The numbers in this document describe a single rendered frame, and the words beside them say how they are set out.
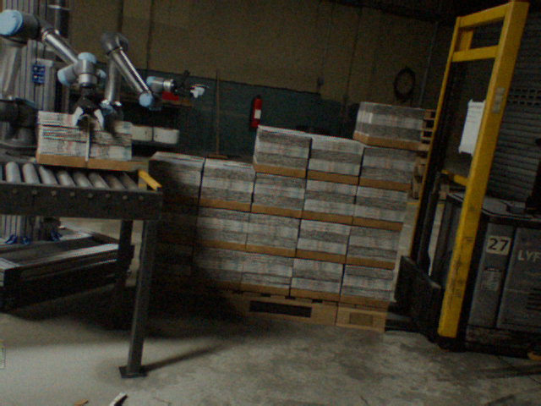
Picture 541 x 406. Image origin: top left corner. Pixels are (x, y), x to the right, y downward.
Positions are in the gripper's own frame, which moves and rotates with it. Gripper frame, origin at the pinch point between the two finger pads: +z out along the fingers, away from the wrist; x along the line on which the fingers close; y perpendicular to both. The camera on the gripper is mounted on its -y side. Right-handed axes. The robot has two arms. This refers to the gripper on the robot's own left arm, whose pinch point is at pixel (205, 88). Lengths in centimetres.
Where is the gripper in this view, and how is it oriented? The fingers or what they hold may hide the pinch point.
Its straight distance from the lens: 372.2
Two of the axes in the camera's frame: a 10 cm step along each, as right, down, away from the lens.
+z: 9.8, 1.6, -1.1
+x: -1.5, 2.9, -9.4
